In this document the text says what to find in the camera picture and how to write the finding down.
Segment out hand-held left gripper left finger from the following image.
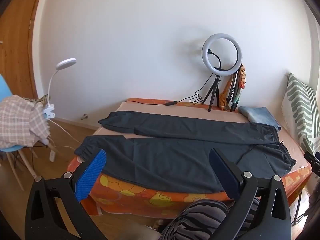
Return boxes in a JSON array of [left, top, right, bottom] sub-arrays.
[[24, 149, 108, 240]]

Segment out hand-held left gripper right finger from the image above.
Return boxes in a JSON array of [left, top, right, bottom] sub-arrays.
[[209, 148, 292, 240]]

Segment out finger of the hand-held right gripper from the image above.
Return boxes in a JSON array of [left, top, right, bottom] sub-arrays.
[[304, 151, 320, 178]]

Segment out dark grey pants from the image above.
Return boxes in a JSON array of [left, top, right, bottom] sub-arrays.
[[74, 110, 297, 194]]

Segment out person's striped trouser leg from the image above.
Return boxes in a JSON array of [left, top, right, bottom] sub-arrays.
[[160, 199, 260, 240]]

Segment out green striped pillow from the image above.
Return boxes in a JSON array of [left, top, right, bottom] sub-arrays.
[[281, 72, 318, 155]]

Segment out folded light blue jeans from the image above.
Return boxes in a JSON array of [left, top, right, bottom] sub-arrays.
[[237, 106, 282, 131]]

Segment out black folded stand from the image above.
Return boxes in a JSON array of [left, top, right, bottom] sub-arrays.
[[229, 67, 243, 112]]

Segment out black tripod stand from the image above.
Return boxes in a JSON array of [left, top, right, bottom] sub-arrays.
[[201, 75, 222, 112]]

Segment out blue chair with wooden legs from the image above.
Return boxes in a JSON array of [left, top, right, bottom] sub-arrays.
[[0, 75, 54, 192]]

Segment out plaid cloth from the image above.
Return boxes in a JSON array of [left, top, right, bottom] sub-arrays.
[[0, 95, 50, 148]]

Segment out spotted cloth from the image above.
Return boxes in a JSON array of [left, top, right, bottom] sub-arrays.
[[21, 94, 48, 105]]

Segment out white clip lamp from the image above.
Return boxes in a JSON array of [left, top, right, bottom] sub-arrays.
[[42, 58, 77, 118]]

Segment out wooden door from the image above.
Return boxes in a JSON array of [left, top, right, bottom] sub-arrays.
[[0, 0, 48, 100]]

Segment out white lamp cable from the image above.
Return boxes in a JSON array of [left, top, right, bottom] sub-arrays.
[[46, 117, 84, 155]]

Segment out black ring light cable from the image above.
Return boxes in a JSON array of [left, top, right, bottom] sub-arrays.
[[124, 74, 215, 107]]

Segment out white ring light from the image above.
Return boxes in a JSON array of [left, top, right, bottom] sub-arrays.
[[202, 33, 243, 77]]

